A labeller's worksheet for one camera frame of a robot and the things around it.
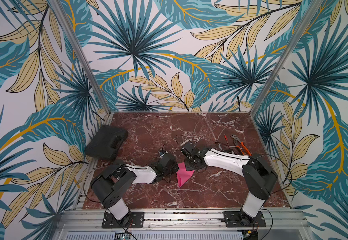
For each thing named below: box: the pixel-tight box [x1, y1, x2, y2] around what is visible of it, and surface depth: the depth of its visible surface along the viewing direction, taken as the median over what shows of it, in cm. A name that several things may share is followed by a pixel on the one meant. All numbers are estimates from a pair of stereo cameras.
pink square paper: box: [176, 162, 195, 188], surface depth 87 cm
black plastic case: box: [84, 124, 129, 161], surface depth 97 cm
